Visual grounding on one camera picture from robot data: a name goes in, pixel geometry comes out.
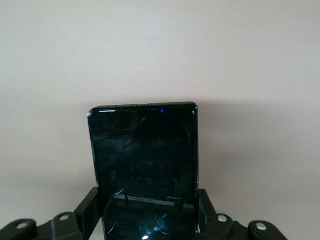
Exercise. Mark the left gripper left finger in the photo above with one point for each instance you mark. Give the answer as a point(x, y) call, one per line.
point(85, 212)

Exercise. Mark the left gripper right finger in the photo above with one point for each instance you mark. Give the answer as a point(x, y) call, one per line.
point(207, 212)

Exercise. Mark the long black smartphone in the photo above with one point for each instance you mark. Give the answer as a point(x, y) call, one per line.
point(145, 155)

